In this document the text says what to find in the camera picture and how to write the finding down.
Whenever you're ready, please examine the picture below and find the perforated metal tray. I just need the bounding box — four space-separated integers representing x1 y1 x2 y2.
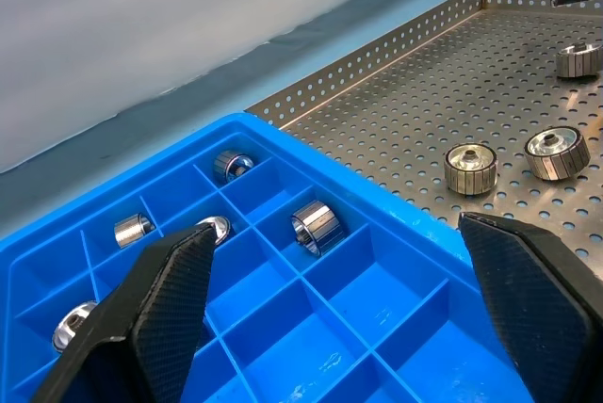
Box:
244 0 603 272

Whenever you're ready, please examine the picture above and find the blue compartment tray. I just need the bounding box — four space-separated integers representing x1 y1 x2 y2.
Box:
0 112 524 403

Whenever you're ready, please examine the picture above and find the blue plastic table cover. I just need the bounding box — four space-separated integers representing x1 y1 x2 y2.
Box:
0 0 603 245

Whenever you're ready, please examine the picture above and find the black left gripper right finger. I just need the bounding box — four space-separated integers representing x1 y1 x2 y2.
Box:
457 211 603 403

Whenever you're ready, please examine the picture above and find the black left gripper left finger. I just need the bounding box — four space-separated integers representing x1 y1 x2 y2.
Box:
30 223 217 403

